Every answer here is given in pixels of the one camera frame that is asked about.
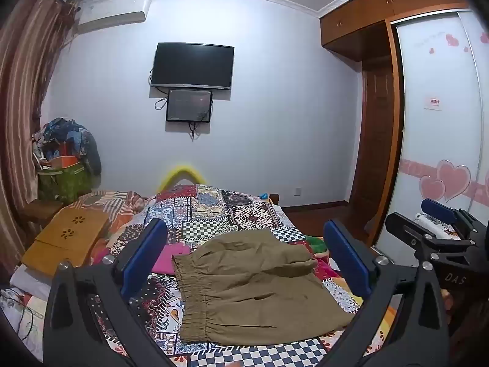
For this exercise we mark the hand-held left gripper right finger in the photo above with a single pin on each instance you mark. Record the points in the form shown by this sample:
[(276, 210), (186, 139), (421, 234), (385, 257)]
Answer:
[(347, 260)]

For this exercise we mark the black wall television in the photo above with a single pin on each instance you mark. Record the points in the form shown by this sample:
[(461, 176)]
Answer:
[(193, 65)]

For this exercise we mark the white bedding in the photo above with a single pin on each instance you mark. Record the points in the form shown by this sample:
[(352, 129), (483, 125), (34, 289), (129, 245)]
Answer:
[(23, 286)]

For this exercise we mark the wooden overhead cabinet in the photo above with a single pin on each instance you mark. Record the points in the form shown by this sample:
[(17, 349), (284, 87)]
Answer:
[(366, 15)]

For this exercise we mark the wooden stool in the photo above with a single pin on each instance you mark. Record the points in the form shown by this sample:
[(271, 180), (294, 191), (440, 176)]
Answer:
[(38, 212)]

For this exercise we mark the green fabric bag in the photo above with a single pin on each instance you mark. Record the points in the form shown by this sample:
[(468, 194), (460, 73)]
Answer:
[(65, 181)]

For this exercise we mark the wooden bed frame corner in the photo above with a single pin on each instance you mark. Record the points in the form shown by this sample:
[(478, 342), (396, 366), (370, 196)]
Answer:
[(275, 198)]

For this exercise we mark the khaki pants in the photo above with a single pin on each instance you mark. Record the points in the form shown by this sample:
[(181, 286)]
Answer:
[(252, 286)]

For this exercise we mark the pile of colourful clothes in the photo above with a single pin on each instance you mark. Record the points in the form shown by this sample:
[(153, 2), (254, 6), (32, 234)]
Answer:
[(72, 137)]

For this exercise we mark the brown striped curtain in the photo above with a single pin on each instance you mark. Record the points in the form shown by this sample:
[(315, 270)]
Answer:
[(23, 84)]

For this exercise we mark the brown wooden door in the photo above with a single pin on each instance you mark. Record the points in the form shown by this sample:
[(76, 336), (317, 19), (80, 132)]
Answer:
[(376, 133)]

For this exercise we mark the wooden lap desk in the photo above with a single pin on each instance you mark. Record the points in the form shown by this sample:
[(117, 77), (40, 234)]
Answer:
[(67, 229)]

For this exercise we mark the green and red fleece blanket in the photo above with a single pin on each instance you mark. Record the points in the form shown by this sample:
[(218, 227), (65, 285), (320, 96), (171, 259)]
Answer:
[(319, 250)]

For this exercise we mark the small black wall monitor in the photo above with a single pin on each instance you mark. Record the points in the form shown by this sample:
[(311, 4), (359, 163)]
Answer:
[(189, 105)]

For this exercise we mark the white air conditioner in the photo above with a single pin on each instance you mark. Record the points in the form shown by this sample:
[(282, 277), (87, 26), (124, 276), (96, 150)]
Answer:
[(110, 17)]

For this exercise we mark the white wardrobe door with hearts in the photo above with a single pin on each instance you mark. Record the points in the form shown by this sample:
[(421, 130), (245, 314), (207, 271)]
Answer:
[(439, 141)]

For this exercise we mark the white hard case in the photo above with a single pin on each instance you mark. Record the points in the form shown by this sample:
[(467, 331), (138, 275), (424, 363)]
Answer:
[(431, 222)]

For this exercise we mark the red and white sticker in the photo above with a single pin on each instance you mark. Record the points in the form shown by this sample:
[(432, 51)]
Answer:
[(434, 103)]

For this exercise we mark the pink folded cloth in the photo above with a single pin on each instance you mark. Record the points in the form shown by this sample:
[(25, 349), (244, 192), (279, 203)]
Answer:
[(172, 258)]

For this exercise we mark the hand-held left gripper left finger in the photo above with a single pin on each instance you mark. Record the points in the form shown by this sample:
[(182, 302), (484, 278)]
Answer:
[(143, 260)]

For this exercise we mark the orange striped quilt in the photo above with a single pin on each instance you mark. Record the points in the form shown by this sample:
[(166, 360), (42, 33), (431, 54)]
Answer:
[(114, 206)]

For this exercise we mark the colourful patchwork blanket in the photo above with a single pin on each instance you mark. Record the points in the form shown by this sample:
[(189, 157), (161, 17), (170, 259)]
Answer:
[(214, 210)]

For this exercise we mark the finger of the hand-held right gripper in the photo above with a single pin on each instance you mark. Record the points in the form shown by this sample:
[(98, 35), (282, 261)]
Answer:
[(439, 208), (412, 233)]

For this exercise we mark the white wall socket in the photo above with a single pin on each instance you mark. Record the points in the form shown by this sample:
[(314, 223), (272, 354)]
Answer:
[(297, 191)]

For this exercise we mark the yellow curved foam tube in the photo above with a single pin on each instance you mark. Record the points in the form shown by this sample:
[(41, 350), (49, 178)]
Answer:
[(181, 170)]

